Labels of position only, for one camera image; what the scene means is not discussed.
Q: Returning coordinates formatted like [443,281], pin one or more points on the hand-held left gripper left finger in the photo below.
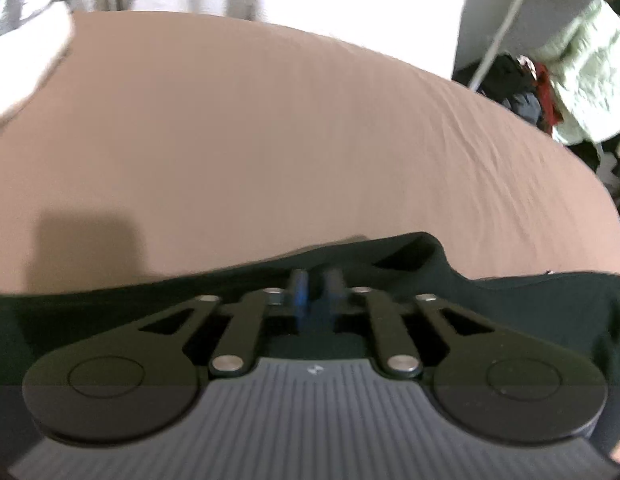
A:
[299,300]

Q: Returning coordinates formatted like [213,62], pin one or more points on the dark clothes pile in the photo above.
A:
[514,85]

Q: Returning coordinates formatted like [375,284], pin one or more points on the grey panel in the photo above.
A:
[489,10]

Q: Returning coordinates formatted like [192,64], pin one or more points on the light green garment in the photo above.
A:
[589,60]

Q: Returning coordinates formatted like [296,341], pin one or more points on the black fleece hoodie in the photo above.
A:
[414,260]

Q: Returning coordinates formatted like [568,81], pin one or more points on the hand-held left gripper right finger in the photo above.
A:
[334,300]

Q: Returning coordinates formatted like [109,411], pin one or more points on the red garment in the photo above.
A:
[547,90]

